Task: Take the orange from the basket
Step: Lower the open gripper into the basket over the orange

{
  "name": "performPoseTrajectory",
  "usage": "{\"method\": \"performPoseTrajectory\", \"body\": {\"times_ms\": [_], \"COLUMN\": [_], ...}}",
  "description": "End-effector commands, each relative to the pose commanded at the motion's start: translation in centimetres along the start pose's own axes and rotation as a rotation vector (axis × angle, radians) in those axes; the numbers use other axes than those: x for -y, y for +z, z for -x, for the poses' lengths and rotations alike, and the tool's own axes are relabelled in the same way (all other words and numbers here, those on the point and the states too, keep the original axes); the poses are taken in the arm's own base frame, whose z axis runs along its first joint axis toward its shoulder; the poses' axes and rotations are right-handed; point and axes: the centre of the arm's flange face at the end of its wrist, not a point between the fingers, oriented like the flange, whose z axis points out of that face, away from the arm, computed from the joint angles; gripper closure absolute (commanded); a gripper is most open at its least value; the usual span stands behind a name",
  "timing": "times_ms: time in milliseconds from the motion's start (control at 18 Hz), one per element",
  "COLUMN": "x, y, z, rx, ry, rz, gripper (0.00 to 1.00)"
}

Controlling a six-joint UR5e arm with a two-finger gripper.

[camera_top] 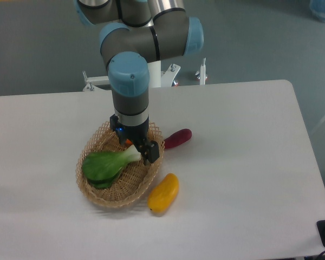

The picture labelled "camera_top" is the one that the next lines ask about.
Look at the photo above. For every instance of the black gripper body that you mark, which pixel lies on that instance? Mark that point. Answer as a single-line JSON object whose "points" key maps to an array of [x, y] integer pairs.
{"points": [[134, 133]]}

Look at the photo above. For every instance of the orange fruit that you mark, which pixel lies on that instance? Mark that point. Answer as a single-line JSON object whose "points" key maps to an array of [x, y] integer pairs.
{"points": [[128, 141]]}

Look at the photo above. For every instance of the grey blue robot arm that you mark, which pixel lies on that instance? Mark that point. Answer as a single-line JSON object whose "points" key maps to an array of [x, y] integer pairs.
{"points": [[134, 34]]}

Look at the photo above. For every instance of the woven wicker basket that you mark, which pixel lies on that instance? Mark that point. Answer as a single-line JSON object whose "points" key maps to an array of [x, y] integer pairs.
{"points": [[134, 179]]}

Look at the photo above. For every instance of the purple sweet potato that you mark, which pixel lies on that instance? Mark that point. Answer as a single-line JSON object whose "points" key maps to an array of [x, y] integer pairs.
{"points": [[178, 138]]}

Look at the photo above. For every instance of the green bok choy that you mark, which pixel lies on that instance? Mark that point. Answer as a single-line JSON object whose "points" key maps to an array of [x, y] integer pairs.
{"points": [[101, 169]]}

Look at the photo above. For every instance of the yellow mango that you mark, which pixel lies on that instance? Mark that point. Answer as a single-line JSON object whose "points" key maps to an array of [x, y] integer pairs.
{"points": [[164, 194]]}

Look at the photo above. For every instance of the blue object top right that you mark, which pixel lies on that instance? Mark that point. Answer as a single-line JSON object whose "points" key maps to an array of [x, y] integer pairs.
{"points": [[317, 8]]}

